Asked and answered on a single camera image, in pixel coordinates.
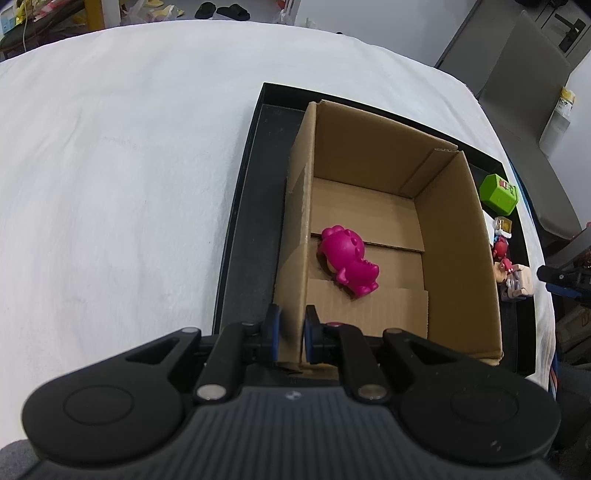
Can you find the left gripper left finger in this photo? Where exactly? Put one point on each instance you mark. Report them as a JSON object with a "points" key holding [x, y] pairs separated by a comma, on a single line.
{"points": [[271, 333]]}

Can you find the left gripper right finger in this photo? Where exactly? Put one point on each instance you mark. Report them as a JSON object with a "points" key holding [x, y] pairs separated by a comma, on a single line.
{"points": [[312, 335]]}

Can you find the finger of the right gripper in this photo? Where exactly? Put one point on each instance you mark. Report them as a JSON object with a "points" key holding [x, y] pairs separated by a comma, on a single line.
{"points": [[570, 283]]}

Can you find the brown hair doll figurine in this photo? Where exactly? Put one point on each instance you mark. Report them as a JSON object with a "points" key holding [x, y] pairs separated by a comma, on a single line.
{"points": [[515, 281]]}

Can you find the red blue small figurine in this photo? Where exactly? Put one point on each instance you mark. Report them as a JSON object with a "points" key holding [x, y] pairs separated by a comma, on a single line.
{"points": [[500, 248]]}

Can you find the magenta dinosaur figurine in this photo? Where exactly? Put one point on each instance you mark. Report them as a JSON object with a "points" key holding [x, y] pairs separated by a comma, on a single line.
{"points": [[343, 252]]}

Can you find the green cube toy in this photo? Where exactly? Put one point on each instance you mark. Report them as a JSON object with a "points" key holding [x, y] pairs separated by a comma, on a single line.
{"points": [[498, 194]]}

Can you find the brown cardboard box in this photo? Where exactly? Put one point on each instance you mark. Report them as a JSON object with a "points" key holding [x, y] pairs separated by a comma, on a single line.
{"points": [[412, 199]]}

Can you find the black tray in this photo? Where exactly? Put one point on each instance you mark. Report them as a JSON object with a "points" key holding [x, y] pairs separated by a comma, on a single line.
{"points": [[252, 243]]}

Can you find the white bottle yellow cap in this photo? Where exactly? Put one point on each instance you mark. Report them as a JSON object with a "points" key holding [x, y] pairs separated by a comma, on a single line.
{"points": [[558, 122]]}

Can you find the white table cloth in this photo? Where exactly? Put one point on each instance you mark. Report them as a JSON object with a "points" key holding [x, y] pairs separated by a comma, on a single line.
{"points": [[120, 151]]}

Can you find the black slippers pair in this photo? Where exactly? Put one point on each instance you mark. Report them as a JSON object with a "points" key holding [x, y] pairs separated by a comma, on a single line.
{"points": [[208, 10]]}

